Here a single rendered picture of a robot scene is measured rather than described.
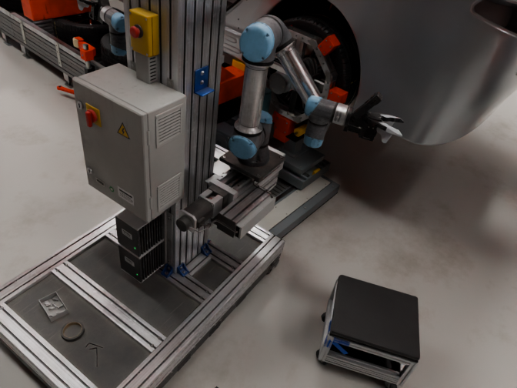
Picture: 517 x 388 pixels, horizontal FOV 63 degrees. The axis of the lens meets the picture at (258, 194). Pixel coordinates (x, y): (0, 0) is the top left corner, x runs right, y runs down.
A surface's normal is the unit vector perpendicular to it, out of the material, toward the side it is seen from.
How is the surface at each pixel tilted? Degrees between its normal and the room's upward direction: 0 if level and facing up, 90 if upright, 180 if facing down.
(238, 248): 0
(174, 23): 90
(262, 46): 83
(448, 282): 0
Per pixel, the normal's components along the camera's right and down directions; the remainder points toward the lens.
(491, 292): 0.14, -0.76
